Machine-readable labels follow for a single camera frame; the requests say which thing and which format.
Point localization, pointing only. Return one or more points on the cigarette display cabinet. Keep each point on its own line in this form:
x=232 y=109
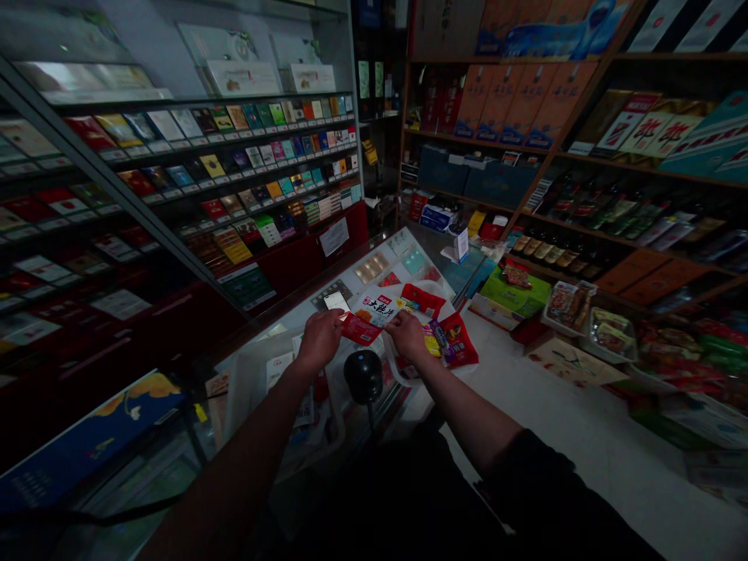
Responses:
x=175 y=175

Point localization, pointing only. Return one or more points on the yellow snack packet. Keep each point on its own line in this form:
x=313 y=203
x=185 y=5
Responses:
x=432 y=342

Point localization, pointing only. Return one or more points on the blue and orange box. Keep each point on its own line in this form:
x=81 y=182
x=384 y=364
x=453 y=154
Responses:
x=87 y=432

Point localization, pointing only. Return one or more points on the pile of snack packets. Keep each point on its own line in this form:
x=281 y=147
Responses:
x=695 y=356

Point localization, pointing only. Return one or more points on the white paper note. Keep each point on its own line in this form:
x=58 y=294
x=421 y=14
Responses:
x=334 y=236

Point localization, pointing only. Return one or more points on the clear tray of snacks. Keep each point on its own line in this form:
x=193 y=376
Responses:
x=610 y=336

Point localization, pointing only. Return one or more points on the person's left hand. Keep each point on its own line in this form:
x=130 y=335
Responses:
x=318 y=339

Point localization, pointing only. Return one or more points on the green carton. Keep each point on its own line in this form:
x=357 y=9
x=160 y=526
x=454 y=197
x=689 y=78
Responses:
x=517 y=292

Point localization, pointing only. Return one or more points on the small white box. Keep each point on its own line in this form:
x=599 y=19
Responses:
x=459 y=242

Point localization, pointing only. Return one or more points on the flat cardboard box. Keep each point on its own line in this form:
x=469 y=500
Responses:
x=575 y=362

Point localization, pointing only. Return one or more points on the red plastic bag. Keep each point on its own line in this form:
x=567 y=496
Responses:
x=423 y=299

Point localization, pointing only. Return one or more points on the person's right hand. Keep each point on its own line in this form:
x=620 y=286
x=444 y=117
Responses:
x=412 y=342

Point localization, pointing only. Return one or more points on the white plastic bag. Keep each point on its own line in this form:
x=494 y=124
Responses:
x=403 y=374

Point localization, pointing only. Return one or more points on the smartphone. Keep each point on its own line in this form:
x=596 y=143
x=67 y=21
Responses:
x=338 y=303

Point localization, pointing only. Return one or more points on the purple snack packet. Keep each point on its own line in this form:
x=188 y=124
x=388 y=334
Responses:
x=450 y=345

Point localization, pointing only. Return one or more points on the small red snack packet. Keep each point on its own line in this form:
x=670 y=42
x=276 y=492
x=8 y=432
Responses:
x=362 y=331

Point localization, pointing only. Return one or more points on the person's body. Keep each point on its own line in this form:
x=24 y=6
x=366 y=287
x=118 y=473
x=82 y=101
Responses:
x=397 y=497

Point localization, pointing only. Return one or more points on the white and red snack packet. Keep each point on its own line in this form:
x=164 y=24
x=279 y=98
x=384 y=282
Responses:
x=377 y=307

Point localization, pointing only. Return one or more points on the red printed snack packet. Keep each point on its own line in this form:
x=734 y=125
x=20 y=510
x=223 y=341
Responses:
x=464 y=336

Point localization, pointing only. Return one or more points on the glass counter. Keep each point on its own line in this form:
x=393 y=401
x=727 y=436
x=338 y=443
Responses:
x=274 y=350

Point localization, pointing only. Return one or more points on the black barcode scanner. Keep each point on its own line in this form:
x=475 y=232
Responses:
x=362 y=374

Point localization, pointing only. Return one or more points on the white tray of snacks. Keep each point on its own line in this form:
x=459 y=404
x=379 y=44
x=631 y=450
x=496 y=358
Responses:
x=567 y=307

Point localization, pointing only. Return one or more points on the wooden liquor shelf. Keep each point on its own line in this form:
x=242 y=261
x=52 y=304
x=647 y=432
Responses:
x=584 y=146

